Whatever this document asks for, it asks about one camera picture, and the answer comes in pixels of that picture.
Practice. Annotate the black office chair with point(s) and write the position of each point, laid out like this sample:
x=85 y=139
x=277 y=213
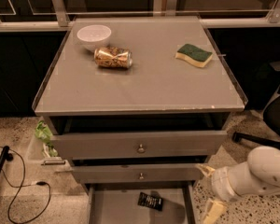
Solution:
x=271 y=116

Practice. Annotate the grey drawer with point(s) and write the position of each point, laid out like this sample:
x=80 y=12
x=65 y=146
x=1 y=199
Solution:
x=118 y=136
x=118 y=203
x=176 y=168

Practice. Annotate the metal railing frame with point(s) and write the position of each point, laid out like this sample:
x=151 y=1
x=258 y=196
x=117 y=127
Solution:
x=57 y=15

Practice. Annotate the clear plastic bin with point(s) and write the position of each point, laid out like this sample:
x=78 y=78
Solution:
x=34 y=155

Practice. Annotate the grey middle drawer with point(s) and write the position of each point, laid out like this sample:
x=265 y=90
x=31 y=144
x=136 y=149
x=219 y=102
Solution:
x=176 y=168

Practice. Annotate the crushed gold soda can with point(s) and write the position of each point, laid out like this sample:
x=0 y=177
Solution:
x=113 y=57

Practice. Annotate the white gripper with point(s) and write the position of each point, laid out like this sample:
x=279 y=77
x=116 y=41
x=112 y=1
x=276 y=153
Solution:
x=219 y=181

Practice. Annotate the grey drawer cabinet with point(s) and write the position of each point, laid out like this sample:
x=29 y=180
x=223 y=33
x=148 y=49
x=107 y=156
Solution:
x=156 y=83

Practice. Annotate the grey bottom drawer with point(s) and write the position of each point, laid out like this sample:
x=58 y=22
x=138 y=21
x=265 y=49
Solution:
x=118 y=203

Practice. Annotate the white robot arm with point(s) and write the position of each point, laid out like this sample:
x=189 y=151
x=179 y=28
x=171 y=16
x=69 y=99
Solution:
x=258 y=175

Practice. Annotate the black stand leg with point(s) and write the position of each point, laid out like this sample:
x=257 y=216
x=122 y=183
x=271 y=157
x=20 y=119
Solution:
x=5 y=155

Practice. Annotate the green yellow sponge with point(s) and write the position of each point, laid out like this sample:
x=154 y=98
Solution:
x=194 y=55

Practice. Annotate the white ceramic bowl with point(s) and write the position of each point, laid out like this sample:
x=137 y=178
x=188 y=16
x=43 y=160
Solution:
x=93 y=37

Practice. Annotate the grey top drawer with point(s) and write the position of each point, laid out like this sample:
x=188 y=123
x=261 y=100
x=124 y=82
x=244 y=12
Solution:
x=118 y=136

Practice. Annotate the top drawer knob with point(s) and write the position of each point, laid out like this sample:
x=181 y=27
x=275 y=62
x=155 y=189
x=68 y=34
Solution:
x=141 y=149

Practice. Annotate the black rxbar chocolate wrapper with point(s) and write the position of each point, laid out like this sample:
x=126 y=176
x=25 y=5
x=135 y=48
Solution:
x=150 y=201

